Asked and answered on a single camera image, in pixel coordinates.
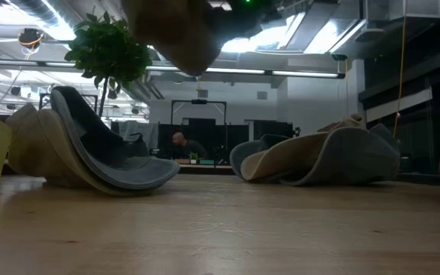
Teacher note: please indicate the long ceiling light fixture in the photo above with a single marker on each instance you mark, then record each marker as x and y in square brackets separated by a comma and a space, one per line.
[304, 73]

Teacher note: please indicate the black partition panel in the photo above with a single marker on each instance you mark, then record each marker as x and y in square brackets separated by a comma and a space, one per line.
[224, 141]

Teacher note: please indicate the person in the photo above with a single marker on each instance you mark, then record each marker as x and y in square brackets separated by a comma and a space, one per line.
[187, 147]

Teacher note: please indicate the green plant in black pot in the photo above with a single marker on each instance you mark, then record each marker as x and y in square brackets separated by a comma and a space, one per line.
[109, 49]

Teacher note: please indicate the small green desk plant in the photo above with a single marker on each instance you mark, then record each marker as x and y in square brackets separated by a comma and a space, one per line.
[193, 156]

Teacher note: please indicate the small teal box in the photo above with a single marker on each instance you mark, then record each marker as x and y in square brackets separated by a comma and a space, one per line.
[206, 162]

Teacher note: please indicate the wooden background table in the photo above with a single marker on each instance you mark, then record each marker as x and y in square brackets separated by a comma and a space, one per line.
[204, 168]

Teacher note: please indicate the grey draped cloth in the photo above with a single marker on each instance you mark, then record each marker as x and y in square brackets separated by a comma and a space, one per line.
[140, 131]

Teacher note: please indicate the round black ceiling device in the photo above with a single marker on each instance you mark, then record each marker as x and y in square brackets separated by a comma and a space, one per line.
[31, 37]

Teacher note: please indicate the grey square wall vent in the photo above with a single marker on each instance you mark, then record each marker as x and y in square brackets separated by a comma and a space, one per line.
[202, 94]
[262, 95]

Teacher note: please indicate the small black camera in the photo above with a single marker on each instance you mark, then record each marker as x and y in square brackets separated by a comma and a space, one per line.
[296, 131]

